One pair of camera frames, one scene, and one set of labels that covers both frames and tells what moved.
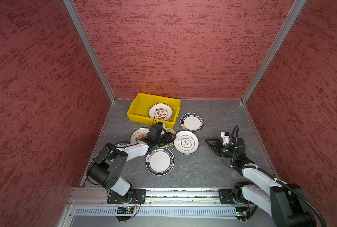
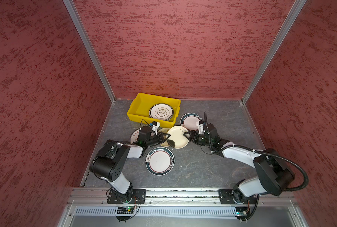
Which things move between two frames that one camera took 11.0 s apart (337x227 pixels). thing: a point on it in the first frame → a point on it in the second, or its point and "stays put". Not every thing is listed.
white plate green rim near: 160,161 stays put
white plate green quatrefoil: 186,142 → 162,111
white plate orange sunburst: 138,133 stays put
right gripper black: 215,144 → 190,138
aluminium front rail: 86,196 stays put
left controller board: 128,210 stays put
